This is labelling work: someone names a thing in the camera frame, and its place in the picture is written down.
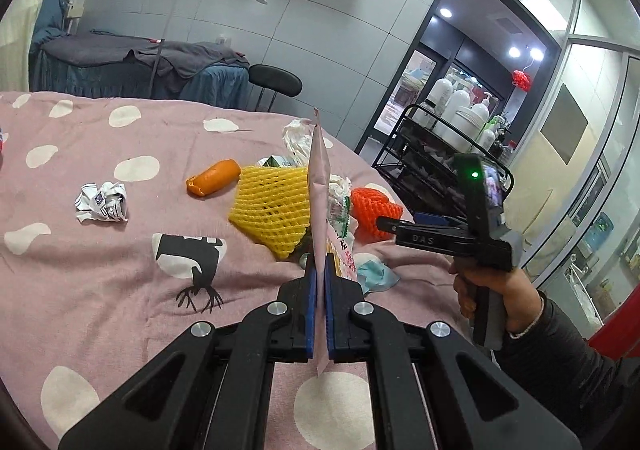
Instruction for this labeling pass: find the pink spotted blanket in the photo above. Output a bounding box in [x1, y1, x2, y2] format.
[0, 91, 476, 450]

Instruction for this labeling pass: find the person's right forearm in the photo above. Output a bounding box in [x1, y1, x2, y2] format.
[492, 291, 640, 438]

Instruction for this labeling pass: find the pink packet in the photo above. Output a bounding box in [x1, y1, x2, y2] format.
[306, 107, 334, 381]

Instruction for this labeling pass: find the white green snack wrapper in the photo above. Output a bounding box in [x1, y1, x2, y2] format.
[326, 175, 361, 283]

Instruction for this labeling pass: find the glass partition door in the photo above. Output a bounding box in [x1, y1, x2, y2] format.
[520, 0, 640, 301]

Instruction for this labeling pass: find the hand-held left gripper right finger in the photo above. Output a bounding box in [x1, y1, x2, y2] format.
[324, 252, 583, 450]

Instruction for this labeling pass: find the red glossy surface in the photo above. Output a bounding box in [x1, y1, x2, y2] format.
[587, 314, 640, 362]

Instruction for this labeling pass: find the crumpled printed paper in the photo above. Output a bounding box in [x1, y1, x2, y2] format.
[75, 181, 130, 223]

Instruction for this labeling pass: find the crumpled white tissue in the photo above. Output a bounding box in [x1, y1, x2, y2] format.
[281, 117, 335, 166]

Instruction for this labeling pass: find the tall white bottle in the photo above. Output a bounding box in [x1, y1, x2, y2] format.
[431, 78, 454, 108]

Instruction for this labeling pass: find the red foam fruit net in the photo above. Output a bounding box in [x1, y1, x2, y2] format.
[349, 186, 403, 243]

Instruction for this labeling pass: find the yellow foam fruit net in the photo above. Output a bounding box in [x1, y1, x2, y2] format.
[228, 165, 313, 261]

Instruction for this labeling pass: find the black wire cart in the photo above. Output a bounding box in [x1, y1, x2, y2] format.
[371, 104, 513, 226]

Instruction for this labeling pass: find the white pump bottle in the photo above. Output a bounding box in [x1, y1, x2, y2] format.
[470, 91, 495, 132]

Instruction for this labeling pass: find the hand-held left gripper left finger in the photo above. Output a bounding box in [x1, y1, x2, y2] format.
[57, 266, 319, 450]

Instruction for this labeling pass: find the massage bed with blue skirt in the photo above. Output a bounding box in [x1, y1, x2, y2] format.
[30, 30, 251, 107]

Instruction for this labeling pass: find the white curtain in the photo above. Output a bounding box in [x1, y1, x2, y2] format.
[0, 0, 48, 92]

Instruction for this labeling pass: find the dark grey blanket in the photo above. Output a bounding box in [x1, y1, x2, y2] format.
[42, 31, 250, 82]

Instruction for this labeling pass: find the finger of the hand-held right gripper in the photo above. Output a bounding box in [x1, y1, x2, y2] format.
[413, 211, 455, 228]
[375, 214, 406, 241]

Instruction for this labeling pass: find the orange peel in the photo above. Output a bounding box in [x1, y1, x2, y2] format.
[186, 159, 242, 198]

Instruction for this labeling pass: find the person's right hand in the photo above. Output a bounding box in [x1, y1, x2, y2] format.
[448, 257, 545, 337]

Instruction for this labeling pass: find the black round stool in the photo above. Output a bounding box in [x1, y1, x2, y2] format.
[248, 64, 303, 113]

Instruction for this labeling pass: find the large white tub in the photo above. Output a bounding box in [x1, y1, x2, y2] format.
[434, 106, 482, 152]

